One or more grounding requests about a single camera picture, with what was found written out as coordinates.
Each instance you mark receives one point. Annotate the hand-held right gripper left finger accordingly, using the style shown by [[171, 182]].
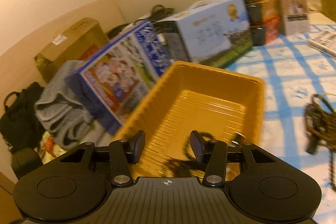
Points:
[[137, 146]]

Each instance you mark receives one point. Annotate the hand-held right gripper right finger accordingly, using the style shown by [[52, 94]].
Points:
[[197, 146]]

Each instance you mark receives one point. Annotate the yellow plastic tray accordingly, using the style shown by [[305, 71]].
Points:
[[204, 98]]

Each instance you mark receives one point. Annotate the plastic wrapped package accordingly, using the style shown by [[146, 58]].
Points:
[[99, 132]]

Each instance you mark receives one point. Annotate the blue cartoon milk carton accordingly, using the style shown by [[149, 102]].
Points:
[[113, 77]]

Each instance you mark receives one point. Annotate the grey towel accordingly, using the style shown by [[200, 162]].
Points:
[[60, 103]]

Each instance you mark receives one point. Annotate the blue checked sheet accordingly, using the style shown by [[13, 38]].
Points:
[[286, 77]]

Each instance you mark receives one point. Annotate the light blue cow milk carton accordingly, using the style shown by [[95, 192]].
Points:
[[215, 29]]

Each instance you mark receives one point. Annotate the black bag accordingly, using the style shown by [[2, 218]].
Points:
[[21, 119]]

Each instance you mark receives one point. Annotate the taped brown cardboard box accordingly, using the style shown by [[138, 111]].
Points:
[[71, 40]]

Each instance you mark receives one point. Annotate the red instant noodle bowl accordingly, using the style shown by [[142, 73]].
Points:
[[270, 29]]

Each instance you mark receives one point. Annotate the orange instant noodle bowl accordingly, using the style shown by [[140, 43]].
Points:
[[267, 8]]

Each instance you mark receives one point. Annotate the small white photo box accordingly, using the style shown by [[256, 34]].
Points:
[[291, 11]]

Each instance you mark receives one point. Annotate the white and maroon book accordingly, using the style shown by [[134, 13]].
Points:
[[325, 43]]

